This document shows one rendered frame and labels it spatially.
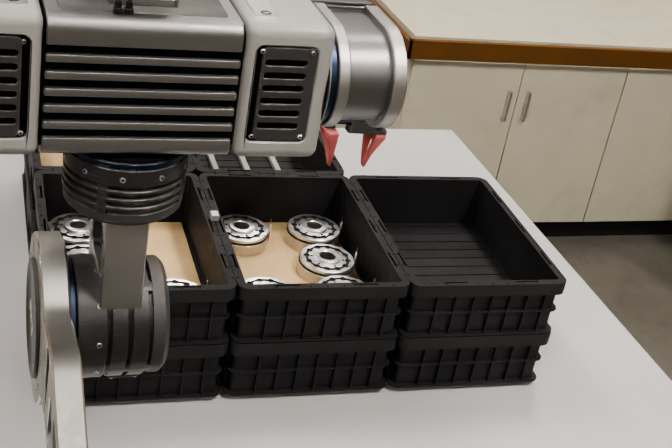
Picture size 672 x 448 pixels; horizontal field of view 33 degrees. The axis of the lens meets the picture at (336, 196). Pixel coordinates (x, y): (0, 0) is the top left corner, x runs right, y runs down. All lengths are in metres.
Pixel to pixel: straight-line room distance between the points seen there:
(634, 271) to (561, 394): 2.05
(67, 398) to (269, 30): 0.42
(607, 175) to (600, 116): 0.25
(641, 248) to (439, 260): 2.21
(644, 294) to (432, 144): 1.30
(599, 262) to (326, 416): 2.34
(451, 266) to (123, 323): 1.02
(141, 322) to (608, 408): 1.10
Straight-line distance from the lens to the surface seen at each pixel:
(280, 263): 2.09
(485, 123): 3.80
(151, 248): 2.08
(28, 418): 1.89
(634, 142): 4.13
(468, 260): 2.23
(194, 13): 1.16
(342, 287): 1.86
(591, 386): 2.21
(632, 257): 4.27
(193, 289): 1.80
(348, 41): 1.23
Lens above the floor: 1.91
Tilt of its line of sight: 27 degrees down
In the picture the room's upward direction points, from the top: 10 degrees clockwise
